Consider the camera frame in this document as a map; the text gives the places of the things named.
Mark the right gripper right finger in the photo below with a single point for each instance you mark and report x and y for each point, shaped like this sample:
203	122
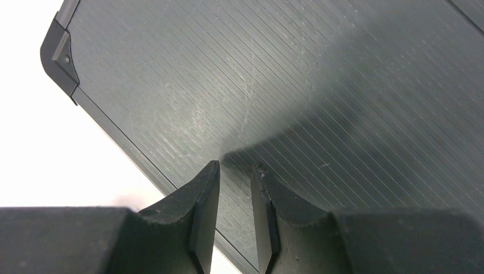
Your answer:
295	236

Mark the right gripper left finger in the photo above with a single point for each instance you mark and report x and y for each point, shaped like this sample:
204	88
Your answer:
174	235

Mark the black poker set case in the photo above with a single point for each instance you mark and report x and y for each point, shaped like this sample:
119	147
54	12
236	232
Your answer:
352	104

